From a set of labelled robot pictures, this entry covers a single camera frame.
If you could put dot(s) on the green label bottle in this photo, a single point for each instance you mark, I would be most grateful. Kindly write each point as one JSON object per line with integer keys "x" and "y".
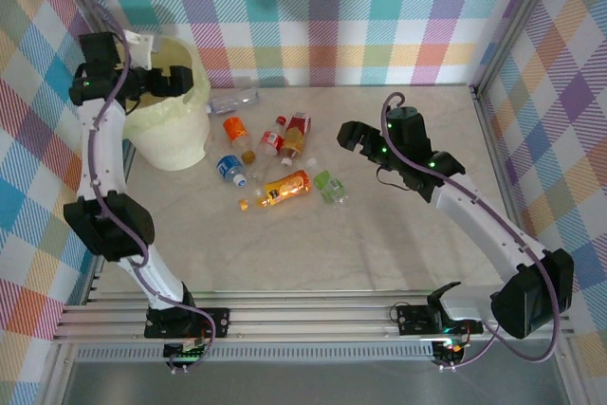
{"x": 327, "y": 182}

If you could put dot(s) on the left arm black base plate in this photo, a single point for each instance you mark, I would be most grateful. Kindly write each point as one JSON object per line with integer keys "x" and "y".
{"x": 215, "y": 322}

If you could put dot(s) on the orange label bottle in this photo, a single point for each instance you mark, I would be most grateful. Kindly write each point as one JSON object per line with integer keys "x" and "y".
{"x": 234, "y": 129}

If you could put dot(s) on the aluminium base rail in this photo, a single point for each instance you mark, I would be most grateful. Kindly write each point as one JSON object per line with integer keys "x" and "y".
{"x": 308, "y": 319}

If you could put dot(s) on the red label tea bottle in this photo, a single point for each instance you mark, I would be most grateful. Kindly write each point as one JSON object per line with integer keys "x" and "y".
{"x": 296, "y": 132}

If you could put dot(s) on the pale yellow bin liner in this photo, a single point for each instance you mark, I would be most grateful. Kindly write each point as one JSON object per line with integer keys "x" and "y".
{"x": 192, "y": 92}

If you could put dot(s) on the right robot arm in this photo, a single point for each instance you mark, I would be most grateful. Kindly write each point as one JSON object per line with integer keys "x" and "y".
{"x": 483, "y": 220}

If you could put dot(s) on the clear water bottle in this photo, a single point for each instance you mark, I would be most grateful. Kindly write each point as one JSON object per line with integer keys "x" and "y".
{"x": 234, "y": 101}

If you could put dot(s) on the red label cola bottle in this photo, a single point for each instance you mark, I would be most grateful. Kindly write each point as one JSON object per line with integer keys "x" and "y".
{"x": 270, "y": 139}

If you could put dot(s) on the cream plastic bin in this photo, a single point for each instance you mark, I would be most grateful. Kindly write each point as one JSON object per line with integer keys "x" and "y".
{"x": 166, "y": 144}

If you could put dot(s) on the white bottle cap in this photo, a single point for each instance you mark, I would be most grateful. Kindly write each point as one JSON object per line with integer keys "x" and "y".
{"x": 287, "y": 161}

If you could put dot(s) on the blue label bottle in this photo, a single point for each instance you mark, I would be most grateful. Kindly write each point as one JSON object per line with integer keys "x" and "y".
{"x": 230, "y": 167}

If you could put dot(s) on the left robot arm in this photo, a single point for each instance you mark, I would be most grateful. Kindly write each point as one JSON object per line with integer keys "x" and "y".
{"x": 102, "y": 149}

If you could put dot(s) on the plaid cloth backdrop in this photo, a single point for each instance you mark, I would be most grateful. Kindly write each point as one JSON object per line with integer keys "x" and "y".
{"x": 569, "y": 115}
{"x": 28, "y": 139}
{"x": 308, "y": 6}

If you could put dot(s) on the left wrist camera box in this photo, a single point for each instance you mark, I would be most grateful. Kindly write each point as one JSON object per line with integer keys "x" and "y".
{"x": 140, "y": 49}

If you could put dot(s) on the brown bottle cap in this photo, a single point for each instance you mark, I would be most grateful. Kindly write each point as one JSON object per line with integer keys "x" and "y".
{"x": 248, "y": 156}

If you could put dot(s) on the orange juice bottle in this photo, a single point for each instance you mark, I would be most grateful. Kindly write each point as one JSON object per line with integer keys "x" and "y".
{"x": 284, "y": 188}

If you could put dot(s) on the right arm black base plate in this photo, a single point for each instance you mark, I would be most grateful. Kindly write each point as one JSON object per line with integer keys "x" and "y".
{"x": 410, "y": 319}

